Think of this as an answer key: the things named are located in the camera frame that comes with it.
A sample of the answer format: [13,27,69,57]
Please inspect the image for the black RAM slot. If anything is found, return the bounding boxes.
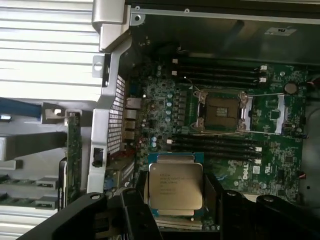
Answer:
[171,133,254,141]
[171,143,263,154]
[178,63,268,75]
[166,137,256,148]
[183,75,268,87]
[172,57,262,68]
[171,69,262,80]

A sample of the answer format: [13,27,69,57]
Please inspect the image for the CPU socket with gold contacts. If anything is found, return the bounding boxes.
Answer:
[191,87,251,136]

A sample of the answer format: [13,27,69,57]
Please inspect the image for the black disk drive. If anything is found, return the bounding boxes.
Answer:
[57,159,69,213]

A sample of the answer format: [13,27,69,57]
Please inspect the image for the green graphics card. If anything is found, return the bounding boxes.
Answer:
[65,111,84,199]

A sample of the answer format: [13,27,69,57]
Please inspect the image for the green Dell motherboard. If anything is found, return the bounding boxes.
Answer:
[104,32,310,240]

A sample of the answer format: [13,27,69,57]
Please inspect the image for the green RAM stick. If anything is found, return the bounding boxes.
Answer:
[0,176,60,188]
[0,193,59,209]

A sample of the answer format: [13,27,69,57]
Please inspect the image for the grey parts rack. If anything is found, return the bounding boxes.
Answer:
[0,101,85,218]

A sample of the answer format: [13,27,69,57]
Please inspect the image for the silver open PC case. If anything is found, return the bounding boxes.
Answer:
[86,0,320,240]

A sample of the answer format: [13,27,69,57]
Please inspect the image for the silver Ethernet port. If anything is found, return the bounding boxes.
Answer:
[124,97,141,111]

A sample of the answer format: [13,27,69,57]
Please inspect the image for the blue bar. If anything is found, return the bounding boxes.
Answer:
[0,96,42,124]

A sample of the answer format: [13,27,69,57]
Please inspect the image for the silver coin cell battery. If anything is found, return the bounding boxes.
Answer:
[284,81,298,95]

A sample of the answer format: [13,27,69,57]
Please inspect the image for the white label sticker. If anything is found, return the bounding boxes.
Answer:
[264,25,298,37]

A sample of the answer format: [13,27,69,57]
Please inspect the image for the silver socket cover frame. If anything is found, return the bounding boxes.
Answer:
[246,92,289,134]

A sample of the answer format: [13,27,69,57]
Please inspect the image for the thin wire locking lever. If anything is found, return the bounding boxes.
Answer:
[241,91,289,99]

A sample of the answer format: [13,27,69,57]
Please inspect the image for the red wire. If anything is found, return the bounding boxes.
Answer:
[307,77,320,89]

